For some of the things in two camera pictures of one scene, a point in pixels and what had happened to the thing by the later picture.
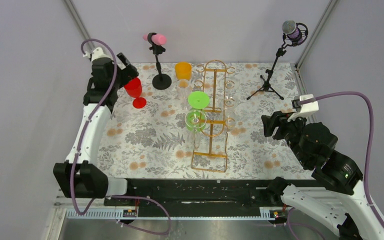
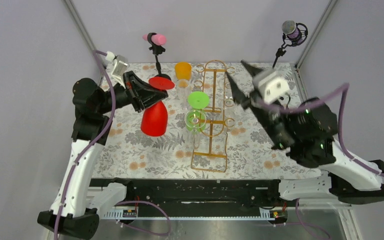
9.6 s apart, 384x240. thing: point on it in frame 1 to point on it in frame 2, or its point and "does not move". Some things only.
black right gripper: [276, 125] to [256, 103]
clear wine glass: [195, 120] does not move
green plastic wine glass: [195, 119] does not move
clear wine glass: [230, 117] does not move
